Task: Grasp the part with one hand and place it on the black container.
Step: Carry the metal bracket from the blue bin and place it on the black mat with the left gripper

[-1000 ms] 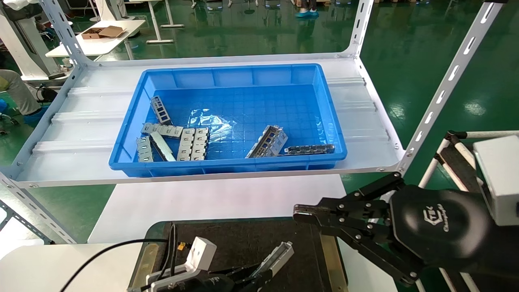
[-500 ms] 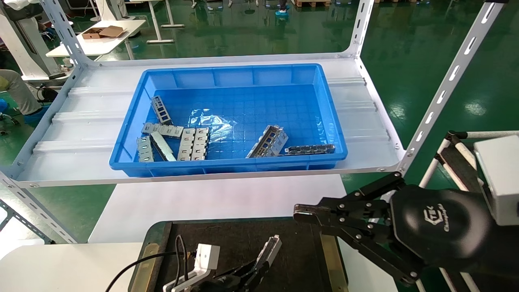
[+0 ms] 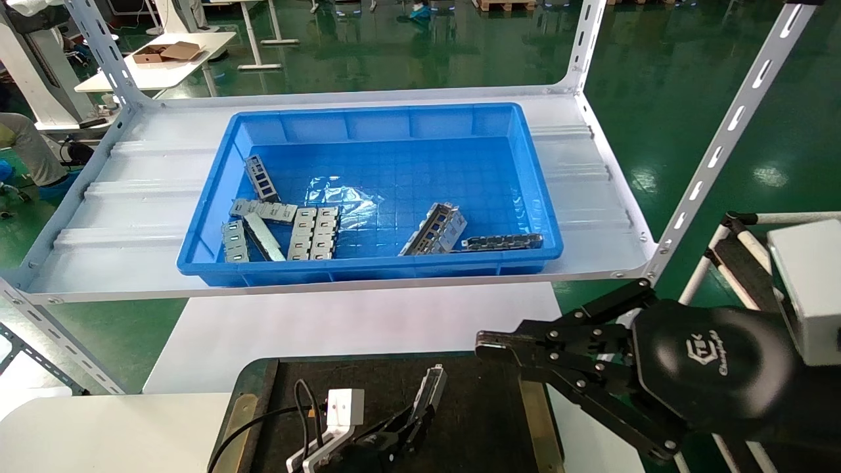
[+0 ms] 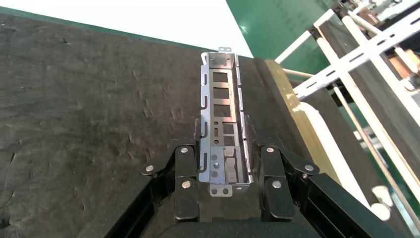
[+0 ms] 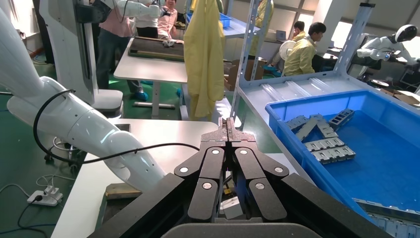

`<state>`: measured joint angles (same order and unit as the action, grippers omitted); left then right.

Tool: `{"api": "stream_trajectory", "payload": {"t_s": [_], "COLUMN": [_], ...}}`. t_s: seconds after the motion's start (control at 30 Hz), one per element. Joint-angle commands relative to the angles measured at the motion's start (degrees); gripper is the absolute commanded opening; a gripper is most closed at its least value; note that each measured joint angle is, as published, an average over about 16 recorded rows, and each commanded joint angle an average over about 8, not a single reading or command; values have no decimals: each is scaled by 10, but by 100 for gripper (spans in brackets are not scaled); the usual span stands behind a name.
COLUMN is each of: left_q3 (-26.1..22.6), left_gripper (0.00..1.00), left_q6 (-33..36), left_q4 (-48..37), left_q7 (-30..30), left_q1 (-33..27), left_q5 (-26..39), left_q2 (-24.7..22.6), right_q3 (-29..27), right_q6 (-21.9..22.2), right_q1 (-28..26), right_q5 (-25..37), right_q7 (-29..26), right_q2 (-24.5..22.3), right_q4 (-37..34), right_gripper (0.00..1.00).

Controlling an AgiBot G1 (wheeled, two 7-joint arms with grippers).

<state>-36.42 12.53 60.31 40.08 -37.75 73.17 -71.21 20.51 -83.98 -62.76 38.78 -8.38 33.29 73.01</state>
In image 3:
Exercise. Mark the plain silver metal part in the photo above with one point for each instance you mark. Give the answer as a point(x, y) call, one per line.
point(264, 238)

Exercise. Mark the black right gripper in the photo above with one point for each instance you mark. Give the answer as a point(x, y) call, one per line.
point(716, 368)

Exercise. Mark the white tube cart black pads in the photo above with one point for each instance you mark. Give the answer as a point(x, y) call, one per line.
point(739, 263)

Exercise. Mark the white background table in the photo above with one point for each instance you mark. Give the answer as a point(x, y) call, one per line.
point(164, 72)

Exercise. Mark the person in work clothes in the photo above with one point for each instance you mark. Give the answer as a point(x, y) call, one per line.
point(33, 151)

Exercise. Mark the black container tray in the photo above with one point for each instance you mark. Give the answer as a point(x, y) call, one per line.
point(479, 420)

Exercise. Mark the silver multi-port metal cage part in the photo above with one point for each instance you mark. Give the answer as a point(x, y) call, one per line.
point(324, 233)
point(302, 234)

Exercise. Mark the slotted grey metal part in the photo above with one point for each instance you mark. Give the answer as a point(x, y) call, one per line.
point(261, 179)

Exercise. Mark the wooden pallet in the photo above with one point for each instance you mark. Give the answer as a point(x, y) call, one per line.
point(506, 5)

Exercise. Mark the blue plastic bin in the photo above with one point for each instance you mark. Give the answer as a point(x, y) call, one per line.
point(420, 164)

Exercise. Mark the long silver metal bracket part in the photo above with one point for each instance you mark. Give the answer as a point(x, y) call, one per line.
point(430, 391)

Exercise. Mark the short silver metal part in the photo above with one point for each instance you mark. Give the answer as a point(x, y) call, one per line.
point(234, 243)

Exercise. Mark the brown cardboard box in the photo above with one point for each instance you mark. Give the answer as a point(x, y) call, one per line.
point(171, 51)

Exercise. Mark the wide silver metal cage part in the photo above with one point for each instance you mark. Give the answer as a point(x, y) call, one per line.
point(433, 230)

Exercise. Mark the clear plastic bag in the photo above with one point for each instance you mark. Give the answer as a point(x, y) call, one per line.
point(338, 197)

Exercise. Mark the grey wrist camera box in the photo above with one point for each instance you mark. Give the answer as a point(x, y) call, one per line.
point(811, 289)
point(345, 410)

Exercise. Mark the dark slim metal strip part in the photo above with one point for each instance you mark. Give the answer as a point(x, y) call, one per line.
point(502, 242)

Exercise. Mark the white background machine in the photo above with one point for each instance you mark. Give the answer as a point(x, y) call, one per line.
point(39, 79)

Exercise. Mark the white metal shelf rack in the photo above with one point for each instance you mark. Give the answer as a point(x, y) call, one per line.
point(131, 197)

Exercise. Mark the white desk leg frame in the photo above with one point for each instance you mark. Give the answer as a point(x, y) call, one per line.
point(256, 39)

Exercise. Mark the flat silver metal part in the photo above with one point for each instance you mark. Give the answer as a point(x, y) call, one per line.
point(269, 211)

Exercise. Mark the black chair caster base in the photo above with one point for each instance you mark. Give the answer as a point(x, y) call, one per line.
point(12, 200)

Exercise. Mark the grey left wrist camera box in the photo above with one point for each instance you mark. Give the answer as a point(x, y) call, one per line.
point(345, 410)

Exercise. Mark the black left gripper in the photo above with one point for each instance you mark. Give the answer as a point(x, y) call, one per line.
point(364, 460)

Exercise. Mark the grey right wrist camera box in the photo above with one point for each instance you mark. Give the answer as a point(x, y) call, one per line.
point(811, 289)

